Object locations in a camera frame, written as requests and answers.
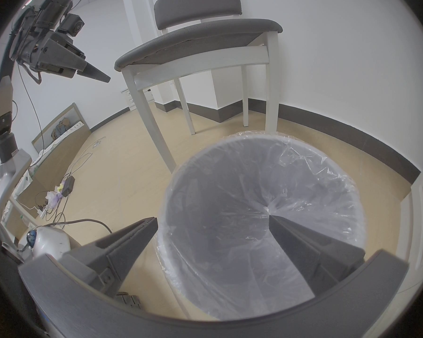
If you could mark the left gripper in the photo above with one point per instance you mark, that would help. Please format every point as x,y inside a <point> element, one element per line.
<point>31,53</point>

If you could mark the grey and white chair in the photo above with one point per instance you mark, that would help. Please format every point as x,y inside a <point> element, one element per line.
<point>197,5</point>

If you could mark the white chest of drawers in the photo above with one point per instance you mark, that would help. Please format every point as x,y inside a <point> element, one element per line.
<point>135,99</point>

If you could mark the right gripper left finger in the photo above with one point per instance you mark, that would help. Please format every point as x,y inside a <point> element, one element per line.
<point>120,255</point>

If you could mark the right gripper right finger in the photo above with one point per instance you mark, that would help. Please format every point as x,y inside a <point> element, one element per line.
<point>313,255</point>

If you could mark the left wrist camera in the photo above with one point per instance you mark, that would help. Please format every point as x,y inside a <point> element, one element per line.
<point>72,25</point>

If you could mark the white trash bin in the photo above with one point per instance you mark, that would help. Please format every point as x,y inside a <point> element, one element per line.
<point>176,276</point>

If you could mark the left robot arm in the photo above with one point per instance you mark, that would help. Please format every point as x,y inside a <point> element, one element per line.
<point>3,100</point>

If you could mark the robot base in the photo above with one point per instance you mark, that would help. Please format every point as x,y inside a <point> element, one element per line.
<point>49,241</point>

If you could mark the clear plastic bag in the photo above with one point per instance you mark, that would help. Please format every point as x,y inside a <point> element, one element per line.
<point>268,174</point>

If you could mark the black power adapter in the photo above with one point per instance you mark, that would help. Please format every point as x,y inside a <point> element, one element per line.
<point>69,185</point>

